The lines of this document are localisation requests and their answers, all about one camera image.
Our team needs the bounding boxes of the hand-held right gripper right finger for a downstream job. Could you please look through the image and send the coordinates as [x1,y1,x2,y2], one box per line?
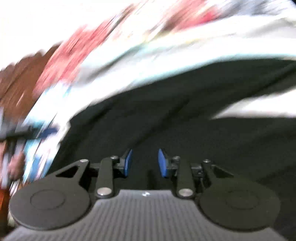
[157,148,234,199]

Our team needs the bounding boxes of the brown wooden furniture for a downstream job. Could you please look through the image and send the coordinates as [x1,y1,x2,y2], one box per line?
[0,44,63,112]

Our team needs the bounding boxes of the red floral patchwork blanket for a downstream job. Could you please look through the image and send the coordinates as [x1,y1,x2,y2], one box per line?
[35,0,232,93]

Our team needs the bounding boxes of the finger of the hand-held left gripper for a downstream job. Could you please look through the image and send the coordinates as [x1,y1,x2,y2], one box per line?
[0,126,59,142]

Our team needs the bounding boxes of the black pants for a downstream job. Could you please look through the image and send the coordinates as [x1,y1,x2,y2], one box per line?
[45,57,296,232]

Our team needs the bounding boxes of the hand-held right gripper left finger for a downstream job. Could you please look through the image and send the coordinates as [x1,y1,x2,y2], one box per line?
[54,149,134,199]

